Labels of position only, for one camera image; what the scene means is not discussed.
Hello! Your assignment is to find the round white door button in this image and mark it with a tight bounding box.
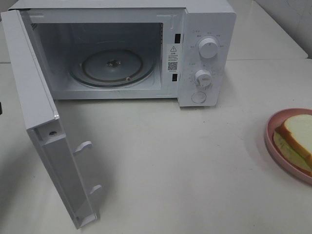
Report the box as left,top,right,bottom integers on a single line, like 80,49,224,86
191,92,206,104

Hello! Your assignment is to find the white microwave door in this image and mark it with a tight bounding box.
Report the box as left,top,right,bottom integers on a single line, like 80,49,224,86
1,10,97,229

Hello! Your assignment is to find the pink round plate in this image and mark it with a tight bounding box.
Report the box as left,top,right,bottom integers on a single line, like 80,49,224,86
264,108,312,185

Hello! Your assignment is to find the sandwich with white bread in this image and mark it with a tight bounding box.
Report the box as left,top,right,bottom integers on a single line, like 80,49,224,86
273,114,312,176

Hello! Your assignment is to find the glass microwave turntable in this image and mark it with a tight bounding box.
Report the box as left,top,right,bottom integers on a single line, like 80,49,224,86
69,48,156,88

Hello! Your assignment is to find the upper white power knob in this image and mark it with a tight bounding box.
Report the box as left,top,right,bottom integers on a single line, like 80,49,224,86
198,36,219,59

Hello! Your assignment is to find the white microwave oven body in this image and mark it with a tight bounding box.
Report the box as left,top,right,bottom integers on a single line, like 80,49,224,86
7,0,236,107

